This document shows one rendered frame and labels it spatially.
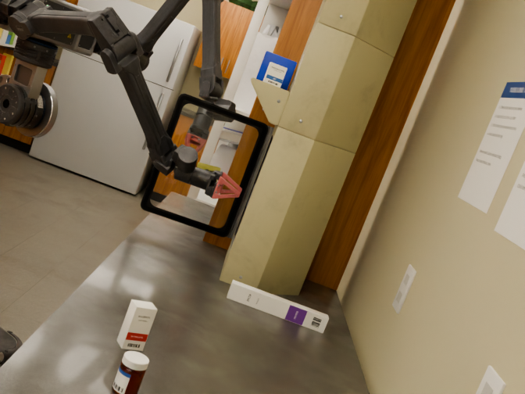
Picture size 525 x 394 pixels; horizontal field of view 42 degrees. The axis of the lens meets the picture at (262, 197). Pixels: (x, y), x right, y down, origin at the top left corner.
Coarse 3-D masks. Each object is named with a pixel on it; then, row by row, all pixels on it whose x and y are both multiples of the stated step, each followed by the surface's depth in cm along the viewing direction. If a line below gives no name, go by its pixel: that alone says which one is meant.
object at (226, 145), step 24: (192, 120) 216; (216, 120) 216; (192, 144) 217; (216, 144) 218; (240, 144) 219; (216, 168) 219; (240, 168) 220; (168, 192) 220; (192, 192) 220; (192, 216) 222; (216, 216) 222
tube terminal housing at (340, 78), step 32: (320, 32) 184; (320, 64) 185; (352, 64) 187; (384, 64) 196; (320, 96) 186; (352, 96) 192; (288, 128) 188; (320, 128) 188; (352, 128) 197; (288, 160) 189; (320, 160) 193; (256, 192) 191; (288, 192) 191; (320, 192) 198; (256, 224) 192; (288, 224) 194; (320, 224) 204; (256, 256) 194; (288, 256) 199; (288, 288) 205
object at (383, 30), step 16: (336, 0) 182; (352, 0) 182; (368, 0) 182; (384, 0) 186; (400, 0) 190; (416, 0) 195; (320, 16) 183; (336, 16) 183; (352, 16) 183; (368, 16) 184; (384, 16) 189; (400, 16) 193; (352, 32) 183; (368, 32) 186; (384, 32) 191; (400, 32) 196; (384, 48) 194
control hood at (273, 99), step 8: (256, 80) 186; (256, 88) 186; (264, 88) 186; (272, 88) 186; (280, 88) 186; (264, 96) 186; (272, 96) 186; (280, 96) 186; (288, 96) 187; (264, 104) 187; (272, 104) 187; (280, 104) 187; (272, 112) 187; (280, 112) 187; (272, 120) 187
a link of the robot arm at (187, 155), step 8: (176, 152) 197; (184, 152) 197; (192, 152) 198; (176, 160) 200; (184, 160) 196; (192, 160) 196; (160, 168) 204; (168, 168) 203; (184, 168) 198; (192, 168) 199
